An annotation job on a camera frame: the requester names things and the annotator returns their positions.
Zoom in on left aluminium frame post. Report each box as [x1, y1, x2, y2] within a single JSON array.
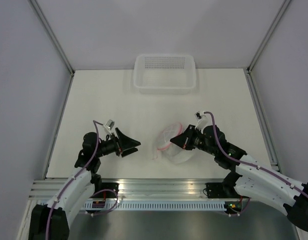
[[28, 0, 75, 76]]

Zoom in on right aluminium frame post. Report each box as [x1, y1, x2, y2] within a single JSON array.
[[246, 0, 293, 74]]

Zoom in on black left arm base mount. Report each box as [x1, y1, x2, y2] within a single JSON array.
[[93, 182, 119, 200]]

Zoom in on white mesh laundry bag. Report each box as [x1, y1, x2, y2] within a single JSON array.
[[151, 122, 195, 165]]

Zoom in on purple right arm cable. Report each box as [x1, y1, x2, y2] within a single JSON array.
[[205, 111, 308, 203]]

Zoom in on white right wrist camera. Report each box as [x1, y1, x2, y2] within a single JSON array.
[[195, 110, 208, 130]]

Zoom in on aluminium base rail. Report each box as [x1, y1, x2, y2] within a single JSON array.
[[28, 177, 302, 201]]

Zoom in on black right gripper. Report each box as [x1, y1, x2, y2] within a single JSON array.
[[170, 124, 217, 156]]

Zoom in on white perforated plastic basket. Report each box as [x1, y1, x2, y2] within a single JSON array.
[[133, 53, 197, 95]]

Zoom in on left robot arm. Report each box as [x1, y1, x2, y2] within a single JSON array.
[[28, 128, 141, 240]]

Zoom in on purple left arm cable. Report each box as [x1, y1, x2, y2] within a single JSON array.
[[47, 120, 106, 240]]

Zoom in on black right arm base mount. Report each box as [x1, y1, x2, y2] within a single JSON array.
[[204, 182, 235, 199]]

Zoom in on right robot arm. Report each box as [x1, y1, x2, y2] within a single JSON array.
[[170, 125, 308, 232]]

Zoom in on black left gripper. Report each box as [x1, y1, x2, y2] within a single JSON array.
[[94, 127, 140, 158]]

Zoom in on white slotted cable duct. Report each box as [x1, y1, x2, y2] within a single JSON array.
[[82, 201, 226, 212]]

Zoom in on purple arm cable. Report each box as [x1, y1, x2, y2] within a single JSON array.
[[47, 120, 106, 240], [205, 111, 308, 203]]

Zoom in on aluminium frame post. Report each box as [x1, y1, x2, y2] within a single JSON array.
[[246, 0, 293, 74], [28, 0, 75, 76]]

